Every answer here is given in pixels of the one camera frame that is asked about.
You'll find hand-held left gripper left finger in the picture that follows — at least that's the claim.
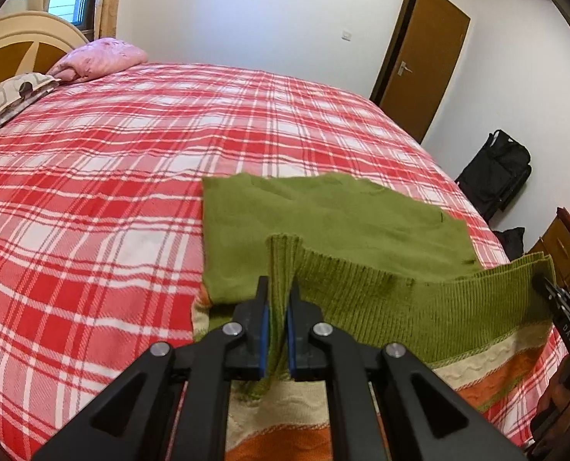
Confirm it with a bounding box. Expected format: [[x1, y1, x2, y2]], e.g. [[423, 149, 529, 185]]
[[32, 276, 271, 461]]

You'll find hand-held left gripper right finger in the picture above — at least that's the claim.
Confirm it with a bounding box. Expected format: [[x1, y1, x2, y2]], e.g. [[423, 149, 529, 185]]
[[285, 282, 528, 461]]

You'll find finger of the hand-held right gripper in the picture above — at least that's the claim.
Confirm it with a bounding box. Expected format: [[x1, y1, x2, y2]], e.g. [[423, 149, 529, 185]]
[[532, 274, 570, 320]]

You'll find green knit sweater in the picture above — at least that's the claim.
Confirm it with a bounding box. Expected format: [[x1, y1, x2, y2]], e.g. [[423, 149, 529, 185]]
[[191, 172, 562, 461]]

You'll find wooden dresser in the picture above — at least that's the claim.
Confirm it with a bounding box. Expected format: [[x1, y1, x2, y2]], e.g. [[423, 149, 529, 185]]
[[525, 206, 570, 313]]

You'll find black bag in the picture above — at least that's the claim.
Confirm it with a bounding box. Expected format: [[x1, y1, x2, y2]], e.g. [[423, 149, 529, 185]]
[[494, 227, 526, 260]]

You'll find black suitcase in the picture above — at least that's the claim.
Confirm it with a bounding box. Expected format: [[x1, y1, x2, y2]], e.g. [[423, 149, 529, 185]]
[[455, 129, 533, 224]]

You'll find bed with red plaid sheet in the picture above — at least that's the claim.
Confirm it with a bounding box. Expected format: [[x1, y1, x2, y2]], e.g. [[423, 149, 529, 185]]
[[0, 61, 570, 461]]

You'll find brown wooden door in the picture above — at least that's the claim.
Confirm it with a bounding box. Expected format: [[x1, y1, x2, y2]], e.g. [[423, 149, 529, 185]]
[[370, 0, 471, 144]]

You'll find pink floral pillow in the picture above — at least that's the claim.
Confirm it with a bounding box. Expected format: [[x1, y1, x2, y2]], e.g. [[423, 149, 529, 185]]
[[47, 37, 148, 82]]

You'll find patterned grey white pillow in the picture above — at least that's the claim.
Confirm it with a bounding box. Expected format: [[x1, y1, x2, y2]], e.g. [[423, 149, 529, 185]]
[[0, 72, 61, 145]]

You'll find yellow floral curtain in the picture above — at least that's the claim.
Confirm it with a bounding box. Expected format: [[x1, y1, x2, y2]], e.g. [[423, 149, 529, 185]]
[[96, 0, 125, 49]]

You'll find cream wooden headboard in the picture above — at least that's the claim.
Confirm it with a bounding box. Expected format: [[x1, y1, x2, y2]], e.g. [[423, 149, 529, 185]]
[[0, 10, 91, 99]]

